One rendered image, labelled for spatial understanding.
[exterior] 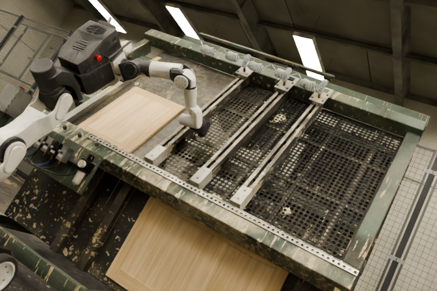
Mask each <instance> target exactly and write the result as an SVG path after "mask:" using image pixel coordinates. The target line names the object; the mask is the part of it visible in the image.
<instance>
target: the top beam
mask: <svg viewBox="0 0 437 291"><path fill-rule="evenodd" d="M145 38H146V39H149V40H150V42H151V46H153V47H156V48H158V49H162V50H163V51H167V52H169V53H172V54H175V55H178V56H180V57H183V58H186V59H189V60H192V61H194V62H197V63H200V64H203V65H205V66H209V67H210V68H214V69H216V70H219V71H223V72H224V73H228V74H230V75H233V76H236V77H238V74H236V73H235V72H236V71H237V70H238V69H239V68H241V64H242V61H243V60H242V59H239V61H237V62H232V61H230V60H227V59H226V58H225V56H226V54H225V53H221V52H219V51H217V52H216V54H215V55H214V56H213V55H212V56H209V55H206V54H204V53H203V52H201V47H202V46H201V45H198V44H195V43H192V42H189V41H186V40H183V39H181V38H177V37H175V36H171V35H169V34H166V33H163V32H160V31H157V30H154V29H151V30H149V31H147V32H145V33H144V39H145ZM274 72H275V71H274V70H271V69H269V68H263V71H262V72H259V73H258V72H254V71H253V72H252V73H251V74H250V80H249V81H250V82H253V83H255V84H258V85H261V86H264V87H266V88H270V89H271V90H275V91H277V88H275V87H274V86H275V85H276V84H277V83H278V82H279V81H280V80H281V79H280V78H277V77H276V76H275V75H274ZM300 81H301V79H299V80H298V81H297V82H296V83H295V84H294V85H293V86H292V87H291V88H290V90H289V96H291V97H294V98H297V99H300V100H302V101H305V102H308V103H312V101H311V100H309V98H310V97H311V96H312V95H313V93H314V92H315V91H316V90H315V91H311V90H310V91H309V90H305V88H303V87H301V86H300ZM323 108H325V109H327V110H331V111H332V112H336V113H338V114H341V115H344V116H346V117H349V118H352V119H354V120H358V121H361V122H363V123H366V124H369V125H372V126H374V127H377V128H379V129H383V130H385V131H388V132H391V133H393V134H397V135H399V136H402V137H405V134H406V133H407V132H410V133H414V134H417V135H419V136H420V139H421V136H422V134H423V131H424V130H425V127H426V124H427V122H426V121H422V120H419V119H416V118H413V117H410V116H407V115H404V114H401V113H398V112H395V111H393V110H390V109H387V108H384V107H380V106H378V105H374V104H372V103H368V102H366V101H362V100H361V99H357V98H355V97H351V96H349V95H345V94H342V93H339V92H336V91H333V92H332V94H331V95H330V97H329V98H328V99H327V100H326V101H325V102H324V104H323ZM420 139H419V141H420Z"/></svg>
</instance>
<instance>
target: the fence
mask: <svg viewBox="0 0 437 291"><path fill-rule="evenodd" d="M156 57H157V56H156ZM156 57H154V58H156ZM154 58H153V59H154ZM158 58H159V59H157V60H153V59H151V60H150V61H156V62H162V60H161V58H160V57H158ZM140 76H142V75H139V76H137V77H136V78H134V79H131V80H128V81H126V82H122V81H118V82H117V83H116V84H115V85H114V86H109V87H108V88H106V89H104V90H103V91H102V92H100V93H98V94H97V95H95V96H94V97H92V98H90V99H89V100H88V101H86V102H84V103H83V104H81V105H79V106H78V107H77V108H75V109H73V110H72V111H70V112H69V113H67V114H66V115H65V117H64V118H63V119H64V120H66V121H68V122H70V123H71V122H73V121H74V120H76V119H77V118H79V117H80V116H82V115H83V114H85V113H86V112H88V111H89V110H91V109H92V108H94V107H95V106H97V105H98V104H100V103H101V102H103V101H104V100H106V99H107V98H109V97H110V96H112V95H113V94H115V93H116V92H118V91H119V90H121V89H122V88H124V87H125V86H127V85H128V84H130V83H131V82H133V81H134V80H136V79H138V78H139V77H140Z"/></svg>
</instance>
